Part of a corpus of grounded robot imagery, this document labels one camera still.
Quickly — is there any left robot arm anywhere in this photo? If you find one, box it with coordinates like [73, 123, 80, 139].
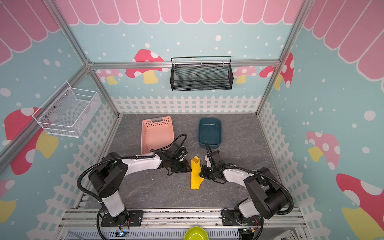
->
[77, 134, 192, 219]

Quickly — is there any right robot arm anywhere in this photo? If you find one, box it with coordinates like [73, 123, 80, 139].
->
[200, 142, 294, 226]

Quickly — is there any pink plastic basket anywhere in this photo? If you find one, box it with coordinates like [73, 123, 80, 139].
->
[141, 116, 175, 155]

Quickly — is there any teal plastic tub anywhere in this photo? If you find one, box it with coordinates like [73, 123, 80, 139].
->
[198, 118, 222, 149]

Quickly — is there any green bowl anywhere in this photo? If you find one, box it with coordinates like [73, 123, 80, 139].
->
[184, 226, 209, 240]

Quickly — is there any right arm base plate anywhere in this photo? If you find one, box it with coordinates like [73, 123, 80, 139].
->
[221, 208, 249, 226]

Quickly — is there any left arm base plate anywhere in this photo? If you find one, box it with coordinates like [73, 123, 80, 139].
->
[101, 210, 144, 227]

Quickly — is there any black mesh wall basket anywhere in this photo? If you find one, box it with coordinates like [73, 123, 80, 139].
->
[170, 56, 234, 92]

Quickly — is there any white wire wall basket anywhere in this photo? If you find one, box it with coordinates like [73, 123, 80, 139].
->
[32, 82, 102, 138]

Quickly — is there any aluminium front rail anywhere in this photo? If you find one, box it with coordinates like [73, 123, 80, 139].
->
[59, 208, 306, 229]

